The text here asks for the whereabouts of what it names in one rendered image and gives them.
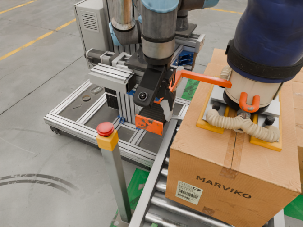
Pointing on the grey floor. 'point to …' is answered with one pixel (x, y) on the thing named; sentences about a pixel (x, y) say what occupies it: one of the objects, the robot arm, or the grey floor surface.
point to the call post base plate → (121, 221)
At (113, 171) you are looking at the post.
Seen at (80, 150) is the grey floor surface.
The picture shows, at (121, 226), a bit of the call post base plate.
